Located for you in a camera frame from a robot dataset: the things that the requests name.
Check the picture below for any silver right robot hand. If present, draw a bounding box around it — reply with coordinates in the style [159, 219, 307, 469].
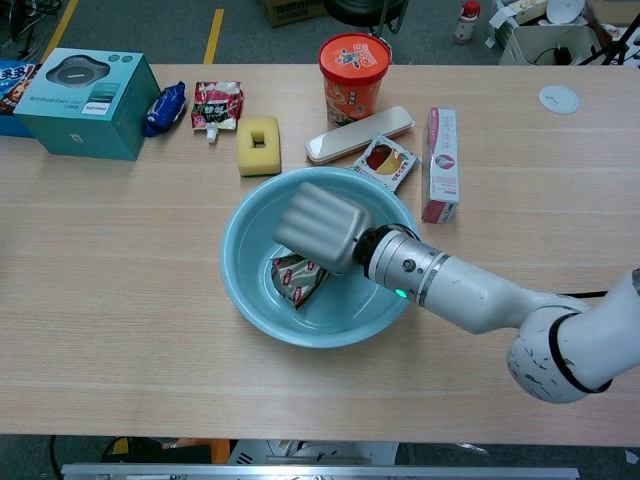
[271, 181, 374, 276]

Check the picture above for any gold foil snack packet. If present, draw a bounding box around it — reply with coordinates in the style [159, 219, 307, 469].
[269, 252, 331, 310]

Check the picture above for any white red snack packet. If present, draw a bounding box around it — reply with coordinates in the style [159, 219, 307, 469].
[352, 134, 420, 195]

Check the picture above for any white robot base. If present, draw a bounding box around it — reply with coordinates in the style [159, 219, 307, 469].
[227, 439, 401, 466]

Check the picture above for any light blue plastic basin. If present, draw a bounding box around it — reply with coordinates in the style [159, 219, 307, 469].
[219, 166, 421, 350]

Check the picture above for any beige cutlery case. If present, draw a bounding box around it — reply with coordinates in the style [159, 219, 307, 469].
[304, 105, 416, 164]

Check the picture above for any yellow sponge with square hole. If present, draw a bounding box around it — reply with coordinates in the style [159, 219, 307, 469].
[236, 116, 282, 177]

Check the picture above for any pink cling film box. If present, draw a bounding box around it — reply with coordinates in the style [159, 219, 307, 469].
[420, 106, 461, 225]

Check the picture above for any red spouted drink pouch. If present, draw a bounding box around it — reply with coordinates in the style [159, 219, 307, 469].
[190, 80, 245, 145]

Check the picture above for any red instant noodle cup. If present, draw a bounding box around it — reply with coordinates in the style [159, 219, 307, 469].
[318, 32, 393, 129]

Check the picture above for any blue cookie packet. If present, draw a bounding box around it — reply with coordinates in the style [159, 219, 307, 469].
[143, 81, 187, 138]

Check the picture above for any brown cardboard box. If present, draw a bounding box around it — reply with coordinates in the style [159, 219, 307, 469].
[258, 0, 331, 28]

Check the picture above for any black chair base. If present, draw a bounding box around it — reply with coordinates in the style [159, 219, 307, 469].
[322, 0, 410, 36]

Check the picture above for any red and white bottle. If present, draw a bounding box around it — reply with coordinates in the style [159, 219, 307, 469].
[453, 0, 482, 45]

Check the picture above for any round grey table grommet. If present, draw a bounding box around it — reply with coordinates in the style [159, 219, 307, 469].
[538, 84, 582, 116]

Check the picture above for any teal speaker box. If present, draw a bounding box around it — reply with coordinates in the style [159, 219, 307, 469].
[13, 47, 162, 162]

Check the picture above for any white cardboard box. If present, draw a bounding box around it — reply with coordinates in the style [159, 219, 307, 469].
[498, 24, 614, 66]

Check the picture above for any blue chocolate cookie box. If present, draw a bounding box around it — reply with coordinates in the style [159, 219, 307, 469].
[0, 58, 44, 139]

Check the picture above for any aluminium rail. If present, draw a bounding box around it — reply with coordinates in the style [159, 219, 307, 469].
[60, 463, 580, 480]

